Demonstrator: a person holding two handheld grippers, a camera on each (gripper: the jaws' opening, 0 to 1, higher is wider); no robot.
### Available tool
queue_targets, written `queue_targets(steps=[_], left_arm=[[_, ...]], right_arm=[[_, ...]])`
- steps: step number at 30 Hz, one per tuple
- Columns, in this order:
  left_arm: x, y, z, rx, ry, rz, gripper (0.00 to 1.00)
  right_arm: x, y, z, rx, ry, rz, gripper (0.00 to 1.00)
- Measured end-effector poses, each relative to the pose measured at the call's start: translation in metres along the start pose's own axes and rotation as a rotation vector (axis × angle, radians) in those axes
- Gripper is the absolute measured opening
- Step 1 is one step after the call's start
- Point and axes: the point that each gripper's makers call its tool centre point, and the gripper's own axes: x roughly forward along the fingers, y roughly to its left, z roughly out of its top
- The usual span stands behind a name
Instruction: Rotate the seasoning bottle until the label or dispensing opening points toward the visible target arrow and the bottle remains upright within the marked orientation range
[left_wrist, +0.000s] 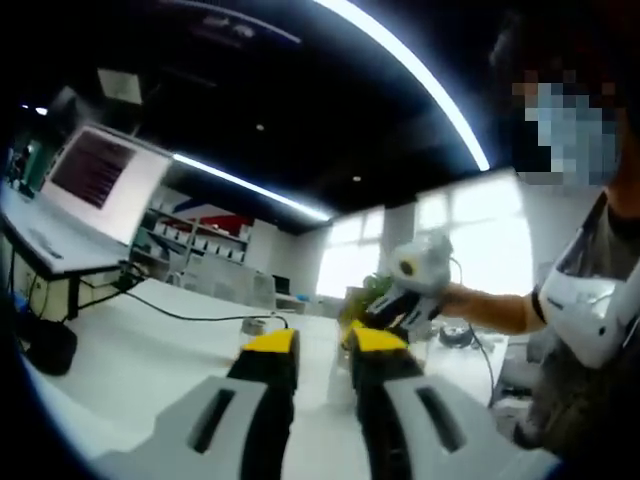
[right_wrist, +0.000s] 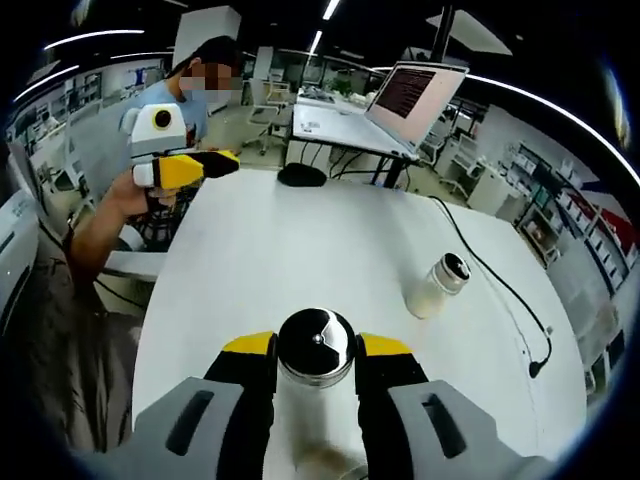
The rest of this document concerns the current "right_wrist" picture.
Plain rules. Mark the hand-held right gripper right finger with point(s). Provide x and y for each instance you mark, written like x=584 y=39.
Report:
x=390 y=365

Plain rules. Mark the white open laptop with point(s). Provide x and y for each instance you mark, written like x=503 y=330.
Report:
x=440 y=105

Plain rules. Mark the shelf rack with white bins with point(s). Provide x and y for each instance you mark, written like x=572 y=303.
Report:
x=575 y=200

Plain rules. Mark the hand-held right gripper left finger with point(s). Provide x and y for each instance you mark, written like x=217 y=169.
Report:
x=245 y=365

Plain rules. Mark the black computer mouse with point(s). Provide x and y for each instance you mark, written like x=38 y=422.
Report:
x=302 y=175

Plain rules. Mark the long ceiling light strip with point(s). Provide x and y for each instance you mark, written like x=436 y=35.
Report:
x=550 y=107
x=331 y=9

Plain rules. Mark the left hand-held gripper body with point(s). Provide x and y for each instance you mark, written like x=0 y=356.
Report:
x=150 y=135

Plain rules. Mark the glass seasoning bottle steel lid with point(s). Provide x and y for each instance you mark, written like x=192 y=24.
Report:
x=315 y=345
x=430 y=295

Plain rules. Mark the white side table black legs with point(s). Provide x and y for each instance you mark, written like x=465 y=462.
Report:
x=325 y=125

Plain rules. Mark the white ceiling air unit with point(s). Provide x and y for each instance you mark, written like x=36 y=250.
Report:
x=470 y=32

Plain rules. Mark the black ceiling pole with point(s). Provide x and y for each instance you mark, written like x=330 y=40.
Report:
x=445 y=30

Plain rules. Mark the small green potted plant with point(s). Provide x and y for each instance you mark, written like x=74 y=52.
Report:
x=342 y=86

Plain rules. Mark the white chair with black base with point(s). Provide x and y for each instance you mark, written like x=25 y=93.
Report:
x=135 y=262

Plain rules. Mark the white office chair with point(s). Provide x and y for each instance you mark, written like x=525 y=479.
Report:
x=265 y=110

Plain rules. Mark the person's left hand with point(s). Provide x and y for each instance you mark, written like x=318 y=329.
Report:
x=125 y=197

